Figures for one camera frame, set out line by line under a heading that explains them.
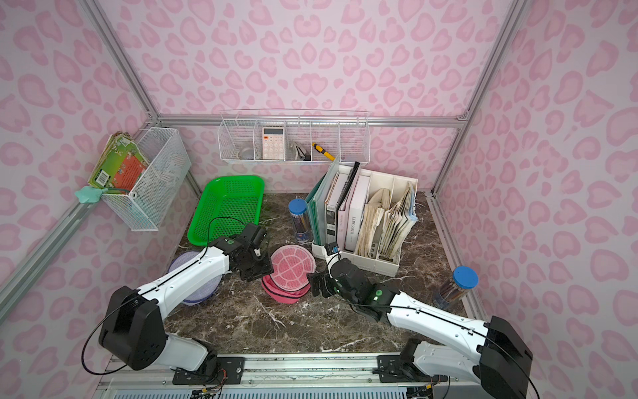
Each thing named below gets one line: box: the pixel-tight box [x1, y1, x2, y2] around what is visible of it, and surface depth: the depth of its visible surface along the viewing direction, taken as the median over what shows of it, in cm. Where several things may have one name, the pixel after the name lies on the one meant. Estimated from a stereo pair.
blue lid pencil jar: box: [288, 197, 312, 243], surface depth 95 cm
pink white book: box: [337, 172, 371, 252], surface depth 86 cm
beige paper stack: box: [355, 187, 406, 262], surface depth 88 cm
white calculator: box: [261, 127, 285, 161], surface depth 97 cm
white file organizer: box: [311, 164, 419, 278], surface depth 88 cm
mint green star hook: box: [74, 185, 108, 204], surface depth 64 cm
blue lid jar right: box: [432, 266, 479, 310], surface depth 73 cm
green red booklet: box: [87, 130, 151, 194], surface depth 73 cm
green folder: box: [305, 155, 340, 247], surface depth 83 cm
